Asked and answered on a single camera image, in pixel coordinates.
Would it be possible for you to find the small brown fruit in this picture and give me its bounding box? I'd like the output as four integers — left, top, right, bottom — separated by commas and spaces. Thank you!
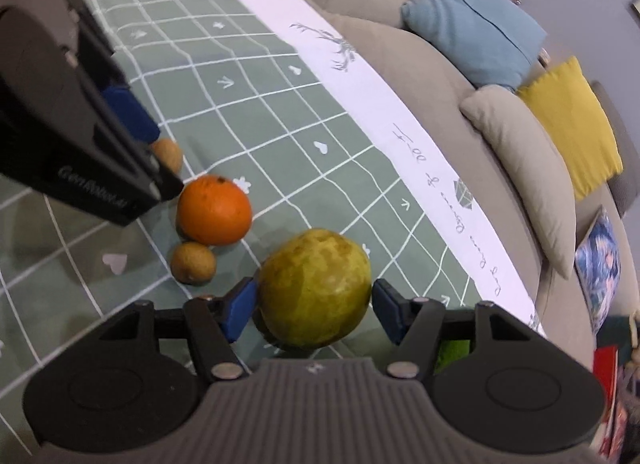
170, 242, 217, 285
150, 138, 184, 175

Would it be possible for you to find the large yellow-green pomelo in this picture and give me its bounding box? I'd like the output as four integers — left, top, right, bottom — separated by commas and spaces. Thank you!
255, 228, 373, 350

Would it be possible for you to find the blue printed cushion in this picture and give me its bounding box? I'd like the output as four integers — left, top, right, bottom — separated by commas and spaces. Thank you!
574, 206, 622, 335

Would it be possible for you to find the orange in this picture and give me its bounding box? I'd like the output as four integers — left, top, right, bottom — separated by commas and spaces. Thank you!
176, 175, 253, 246

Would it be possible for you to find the beige sofa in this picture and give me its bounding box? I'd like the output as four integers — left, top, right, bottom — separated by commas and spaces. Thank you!
247, 0, 640, 365

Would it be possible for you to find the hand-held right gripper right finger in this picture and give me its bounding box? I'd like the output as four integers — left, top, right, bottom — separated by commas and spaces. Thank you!
371, 278, 536, 380

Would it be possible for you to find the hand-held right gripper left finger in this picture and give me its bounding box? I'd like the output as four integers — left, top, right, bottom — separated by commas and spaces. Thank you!
97, 276, 261, 381

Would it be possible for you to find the green checked tablecloth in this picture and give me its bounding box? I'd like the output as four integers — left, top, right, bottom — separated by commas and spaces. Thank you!
0, 0, 548, 450

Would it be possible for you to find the red box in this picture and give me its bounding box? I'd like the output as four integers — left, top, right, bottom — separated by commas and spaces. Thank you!
590, 344, 621, 460

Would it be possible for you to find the yellow cushion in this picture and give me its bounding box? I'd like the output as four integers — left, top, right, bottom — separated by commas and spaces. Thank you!
516, 56, 624, 202

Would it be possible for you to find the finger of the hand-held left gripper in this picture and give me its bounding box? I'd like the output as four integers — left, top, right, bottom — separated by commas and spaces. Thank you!
47, 0, 162, 145

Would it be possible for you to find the beige cushion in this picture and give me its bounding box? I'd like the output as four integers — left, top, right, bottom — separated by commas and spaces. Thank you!
460, 84, 577, 279

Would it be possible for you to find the light blue cushion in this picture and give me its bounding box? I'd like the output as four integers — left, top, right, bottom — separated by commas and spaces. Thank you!
400, 0, 548, 92

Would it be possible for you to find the green colander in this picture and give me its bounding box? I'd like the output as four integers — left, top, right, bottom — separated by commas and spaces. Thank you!
434, 340, 473, 376

